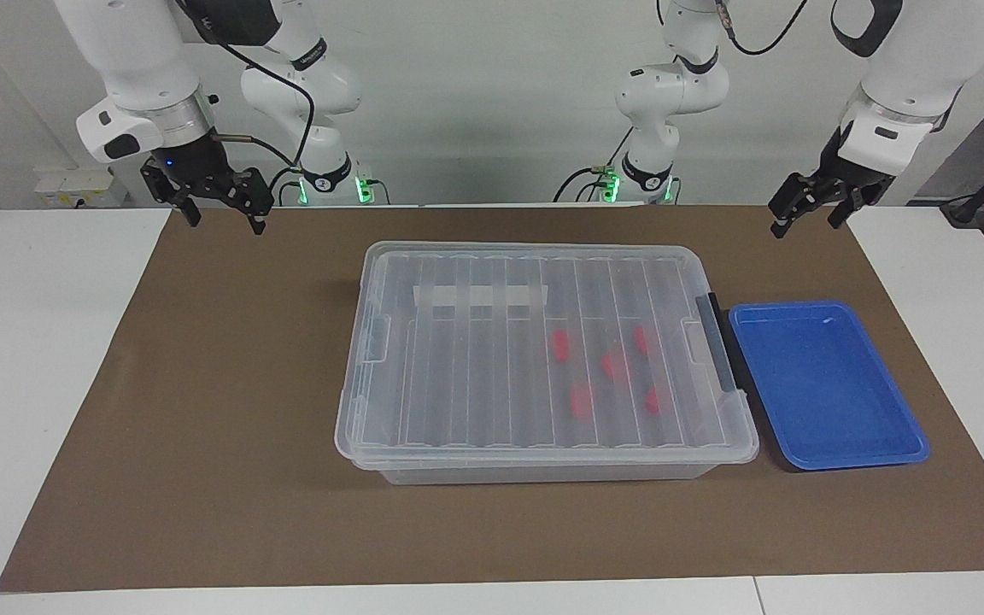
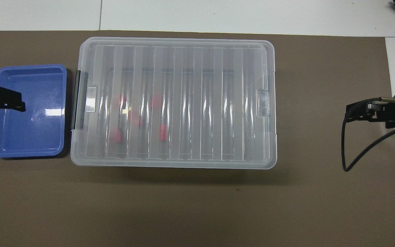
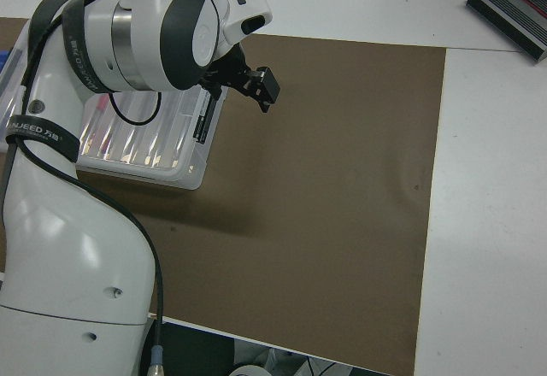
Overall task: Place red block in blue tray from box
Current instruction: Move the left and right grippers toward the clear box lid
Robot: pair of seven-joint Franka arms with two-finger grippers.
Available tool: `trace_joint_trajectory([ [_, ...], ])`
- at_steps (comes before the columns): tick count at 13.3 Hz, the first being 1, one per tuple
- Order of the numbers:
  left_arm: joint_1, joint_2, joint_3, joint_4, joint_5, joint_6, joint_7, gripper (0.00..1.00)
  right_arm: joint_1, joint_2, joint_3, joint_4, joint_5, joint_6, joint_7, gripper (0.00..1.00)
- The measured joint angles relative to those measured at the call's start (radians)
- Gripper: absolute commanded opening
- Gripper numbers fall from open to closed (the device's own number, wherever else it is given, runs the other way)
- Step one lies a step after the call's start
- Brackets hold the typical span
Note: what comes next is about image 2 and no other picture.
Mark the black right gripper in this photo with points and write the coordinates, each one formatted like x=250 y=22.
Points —
x=393 y=111

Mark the red block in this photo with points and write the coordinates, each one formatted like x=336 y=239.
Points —
x=122 y=101
x=156 y=101
x=134 y=120
x=118 y=136
x=162 y=133

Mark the clear ribbed plastic lid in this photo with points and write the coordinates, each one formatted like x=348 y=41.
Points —
x=183 y=51

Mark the blue plastic tray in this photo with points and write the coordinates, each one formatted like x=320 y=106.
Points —
x=29 y=133

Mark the clear plastic storage box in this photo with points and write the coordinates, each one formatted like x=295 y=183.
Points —
x=197 y=113

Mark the brown table mat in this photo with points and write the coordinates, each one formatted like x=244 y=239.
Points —
x=197 y=206

